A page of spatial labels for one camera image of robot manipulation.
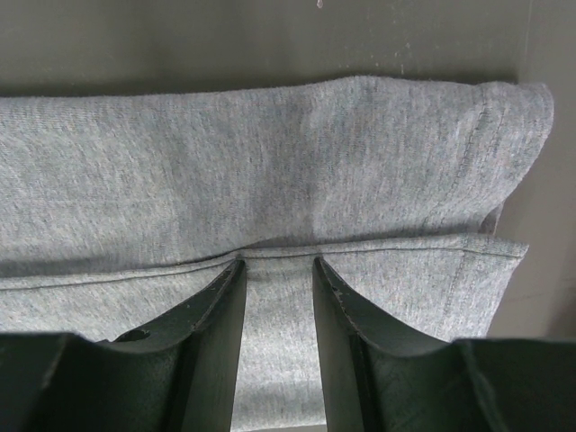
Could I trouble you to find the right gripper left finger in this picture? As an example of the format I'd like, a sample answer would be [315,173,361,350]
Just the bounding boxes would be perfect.
[1,260,247,431]

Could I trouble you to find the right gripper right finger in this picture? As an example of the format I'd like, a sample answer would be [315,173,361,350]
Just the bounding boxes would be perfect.
[312,258,575,431]

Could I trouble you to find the grey t shirt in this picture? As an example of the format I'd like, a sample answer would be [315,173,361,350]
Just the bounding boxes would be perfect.
[1,76,554,431]

